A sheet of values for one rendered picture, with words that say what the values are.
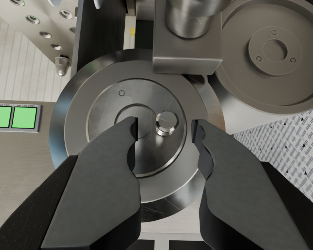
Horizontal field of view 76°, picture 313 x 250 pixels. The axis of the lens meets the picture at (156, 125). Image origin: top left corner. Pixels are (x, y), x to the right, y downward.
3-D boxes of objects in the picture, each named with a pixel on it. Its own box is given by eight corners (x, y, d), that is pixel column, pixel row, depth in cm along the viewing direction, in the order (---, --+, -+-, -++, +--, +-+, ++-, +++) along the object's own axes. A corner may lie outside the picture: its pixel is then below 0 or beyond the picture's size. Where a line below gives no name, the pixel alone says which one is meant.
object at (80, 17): (93, -90, 21) (75, 77, 18) (123, 40, 44) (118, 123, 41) (88, -90, 21) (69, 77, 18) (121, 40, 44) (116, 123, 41)
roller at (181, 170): (209, 62, 17) (210, 206, 15) (174, 120, 42) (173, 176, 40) (72, 55, 17) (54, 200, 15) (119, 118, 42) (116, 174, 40)
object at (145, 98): (92, 72, 15) (190, 81, 15) (99, 82, 17) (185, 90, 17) (77, 172, 14) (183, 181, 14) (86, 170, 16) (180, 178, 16)
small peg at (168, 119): (153, 128, 12) (159, 106, 12) (153, 134, 15) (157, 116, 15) (176, 134, 12) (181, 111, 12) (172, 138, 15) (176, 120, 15)
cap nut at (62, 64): (66, 56, 50) (65, 73, 49) (72, 63, 53) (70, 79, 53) (52, 55, 50) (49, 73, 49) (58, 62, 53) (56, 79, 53)
